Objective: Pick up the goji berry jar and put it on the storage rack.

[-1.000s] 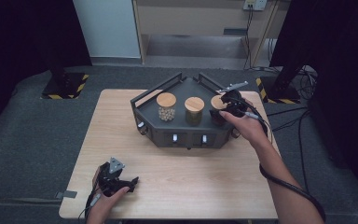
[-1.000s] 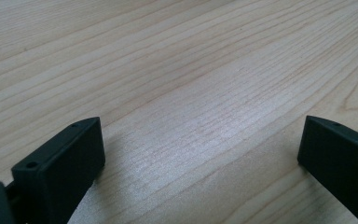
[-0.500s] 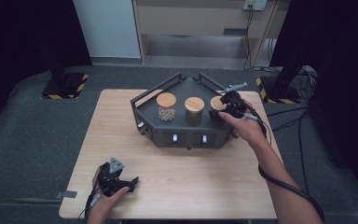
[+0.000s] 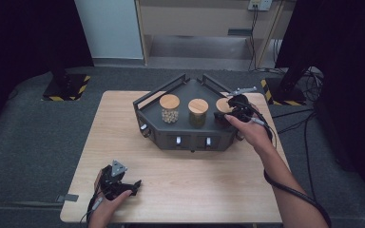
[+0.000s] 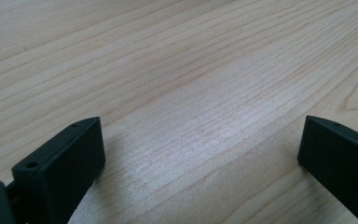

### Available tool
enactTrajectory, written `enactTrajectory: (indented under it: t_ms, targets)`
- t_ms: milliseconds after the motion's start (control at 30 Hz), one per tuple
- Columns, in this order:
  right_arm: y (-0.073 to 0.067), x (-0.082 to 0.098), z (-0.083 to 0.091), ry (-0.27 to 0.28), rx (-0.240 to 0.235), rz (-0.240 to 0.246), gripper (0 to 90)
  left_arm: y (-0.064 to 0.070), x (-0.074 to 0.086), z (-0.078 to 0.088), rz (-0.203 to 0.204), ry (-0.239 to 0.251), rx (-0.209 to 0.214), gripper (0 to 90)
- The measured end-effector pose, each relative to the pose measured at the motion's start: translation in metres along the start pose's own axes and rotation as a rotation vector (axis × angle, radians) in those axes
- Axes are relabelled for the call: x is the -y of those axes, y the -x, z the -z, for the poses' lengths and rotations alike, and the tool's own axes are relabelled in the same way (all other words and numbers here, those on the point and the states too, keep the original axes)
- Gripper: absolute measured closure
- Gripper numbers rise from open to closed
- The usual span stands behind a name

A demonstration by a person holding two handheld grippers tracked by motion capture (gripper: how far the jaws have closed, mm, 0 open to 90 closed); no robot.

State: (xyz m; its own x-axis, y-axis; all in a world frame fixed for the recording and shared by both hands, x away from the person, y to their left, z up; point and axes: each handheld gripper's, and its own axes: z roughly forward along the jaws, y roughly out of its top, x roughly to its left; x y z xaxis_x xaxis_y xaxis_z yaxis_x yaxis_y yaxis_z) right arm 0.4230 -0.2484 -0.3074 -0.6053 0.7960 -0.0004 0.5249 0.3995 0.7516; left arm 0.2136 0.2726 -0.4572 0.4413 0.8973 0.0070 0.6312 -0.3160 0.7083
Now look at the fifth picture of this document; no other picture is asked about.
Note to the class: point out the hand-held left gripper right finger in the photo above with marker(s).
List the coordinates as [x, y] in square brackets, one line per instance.
[341, 168]

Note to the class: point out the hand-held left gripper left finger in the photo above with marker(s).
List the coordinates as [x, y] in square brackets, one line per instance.
[62, 174]

